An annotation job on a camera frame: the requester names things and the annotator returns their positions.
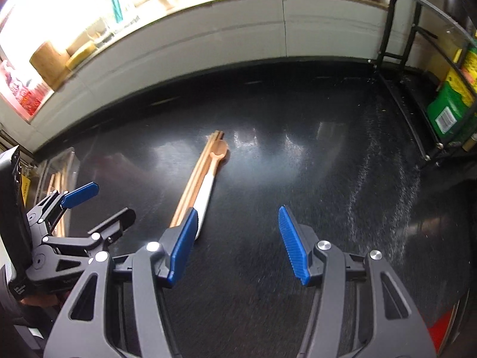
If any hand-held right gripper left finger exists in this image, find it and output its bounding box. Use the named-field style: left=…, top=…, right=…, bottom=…
left=43, top=208, right=199, bottom=358

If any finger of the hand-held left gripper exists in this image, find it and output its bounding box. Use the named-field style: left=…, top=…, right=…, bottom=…
left=26, top=182, right=100, bottom=237
left=41, top=209, right=137, bottom=258

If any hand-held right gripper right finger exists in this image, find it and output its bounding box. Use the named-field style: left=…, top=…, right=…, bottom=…
left=279, top=205, right=437, bottom=358

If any clear plastic tray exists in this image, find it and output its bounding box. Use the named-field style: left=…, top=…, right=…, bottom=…
left=35, top=148, right=80, bottom=239

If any white-handled wooden spoon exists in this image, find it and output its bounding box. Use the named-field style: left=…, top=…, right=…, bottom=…
left=193, top=139, right=230, bottom=240

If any person's left hand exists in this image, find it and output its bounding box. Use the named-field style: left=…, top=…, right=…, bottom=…
left=20, top=293, right=62, bottom=308

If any pink soap pump bottle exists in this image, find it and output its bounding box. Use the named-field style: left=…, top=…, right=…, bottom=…
left=0, top=60, right=51, bottom=118

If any empty bamboo holder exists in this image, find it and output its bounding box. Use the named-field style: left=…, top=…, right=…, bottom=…
left=30, top=41, right=71, bottom=90

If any yellow sponge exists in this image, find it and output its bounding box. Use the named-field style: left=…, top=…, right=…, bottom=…
left=66, top=43, right=97, bottom=70

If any red object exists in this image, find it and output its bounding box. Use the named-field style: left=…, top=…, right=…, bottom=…
left=427, top=302, right=470, bottom=347

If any black metal rack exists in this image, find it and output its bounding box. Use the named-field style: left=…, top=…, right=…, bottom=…
left=374, top=0, right=477, bottom=166

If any window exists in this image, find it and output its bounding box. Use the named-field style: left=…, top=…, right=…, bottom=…
left=0, top=0, right=157, bottom=64

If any teal stick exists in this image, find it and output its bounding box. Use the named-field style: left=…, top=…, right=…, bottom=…
left=108, top=0, right=123, bottom=23

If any green bottle with yellow cap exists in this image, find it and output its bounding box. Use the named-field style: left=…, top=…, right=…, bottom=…
left=427, top=37, right=477, bottom=138

